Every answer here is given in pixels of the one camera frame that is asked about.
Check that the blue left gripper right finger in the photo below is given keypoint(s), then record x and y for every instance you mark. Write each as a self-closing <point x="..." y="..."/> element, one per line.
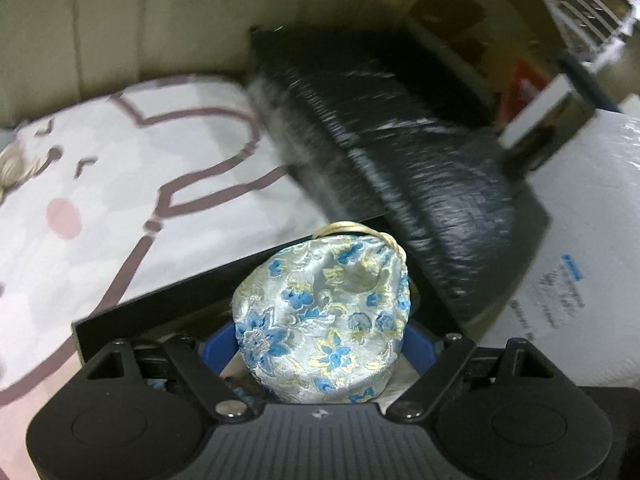
<point x="420" y="347"/>

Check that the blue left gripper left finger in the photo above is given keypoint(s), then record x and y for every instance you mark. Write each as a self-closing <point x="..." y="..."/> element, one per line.
<point x="219" y="349"/>

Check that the blue floral brocade pouch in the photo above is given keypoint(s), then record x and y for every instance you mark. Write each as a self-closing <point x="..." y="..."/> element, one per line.
<point x="324" y="320"/>

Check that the grey crochet doll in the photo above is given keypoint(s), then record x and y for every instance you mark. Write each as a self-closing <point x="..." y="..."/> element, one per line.
<point x="16" y="168"/>

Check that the black storage box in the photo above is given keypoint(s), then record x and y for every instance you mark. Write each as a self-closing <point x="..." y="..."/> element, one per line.
<point x="199" y="306"/>

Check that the white bubble wrap package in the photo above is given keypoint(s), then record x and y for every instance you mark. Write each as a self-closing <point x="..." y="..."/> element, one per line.
<point x="579" y="301"/>

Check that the cartoon printed bed sheet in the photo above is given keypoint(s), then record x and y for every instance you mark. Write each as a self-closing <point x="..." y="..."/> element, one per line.
<point x="135" y="191"/>

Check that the black wrapped cushion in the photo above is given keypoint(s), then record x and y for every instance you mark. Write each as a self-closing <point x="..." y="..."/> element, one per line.
<point x="373" y="124"/>

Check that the white flat panel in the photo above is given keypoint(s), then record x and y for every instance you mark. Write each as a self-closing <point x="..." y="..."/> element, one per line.
<point x="557" y="106"/>

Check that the red book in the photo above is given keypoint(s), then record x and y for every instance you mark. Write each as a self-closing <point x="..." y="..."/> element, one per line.
<point x="524" y="84"/>

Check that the white cabinet doors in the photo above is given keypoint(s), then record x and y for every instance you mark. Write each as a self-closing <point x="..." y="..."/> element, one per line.
<point x="59" y="52"/>

